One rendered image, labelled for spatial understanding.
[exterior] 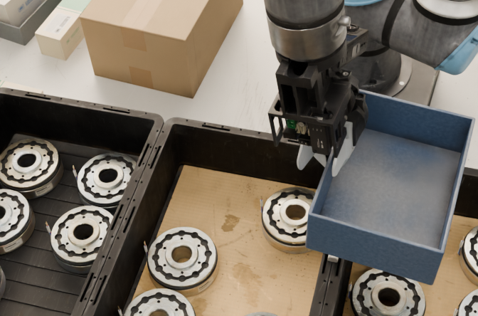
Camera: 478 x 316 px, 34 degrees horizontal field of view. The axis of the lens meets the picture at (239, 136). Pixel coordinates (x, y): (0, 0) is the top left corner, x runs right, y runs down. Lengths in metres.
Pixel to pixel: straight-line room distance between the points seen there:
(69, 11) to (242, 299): 0.82
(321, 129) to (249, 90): 0.79
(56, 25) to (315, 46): 1.02
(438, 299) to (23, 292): 0.60
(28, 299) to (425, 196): 0.59
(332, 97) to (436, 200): 0.23
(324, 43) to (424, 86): 0.74
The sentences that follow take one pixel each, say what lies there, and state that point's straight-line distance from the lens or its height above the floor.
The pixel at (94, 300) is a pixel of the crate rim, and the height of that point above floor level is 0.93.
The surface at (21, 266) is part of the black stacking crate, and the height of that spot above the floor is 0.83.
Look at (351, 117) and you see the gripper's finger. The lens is 0.87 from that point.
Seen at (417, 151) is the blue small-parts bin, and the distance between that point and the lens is 1.03.
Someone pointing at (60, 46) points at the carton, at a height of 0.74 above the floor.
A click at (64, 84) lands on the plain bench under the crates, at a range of 1.66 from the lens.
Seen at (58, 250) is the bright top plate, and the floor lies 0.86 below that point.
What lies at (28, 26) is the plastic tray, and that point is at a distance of 1.76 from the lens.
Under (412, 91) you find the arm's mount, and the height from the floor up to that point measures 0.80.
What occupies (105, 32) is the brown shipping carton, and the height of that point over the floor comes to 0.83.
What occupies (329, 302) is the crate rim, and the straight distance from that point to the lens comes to 1.05.
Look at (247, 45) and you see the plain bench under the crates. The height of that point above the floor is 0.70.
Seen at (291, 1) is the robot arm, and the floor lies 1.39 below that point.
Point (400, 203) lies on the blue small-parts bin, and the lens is 0.97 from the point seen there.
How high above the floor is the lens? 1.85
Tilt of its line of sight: 50 degrees down
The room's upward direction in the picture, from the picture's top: 4 degrees counter-clockwise
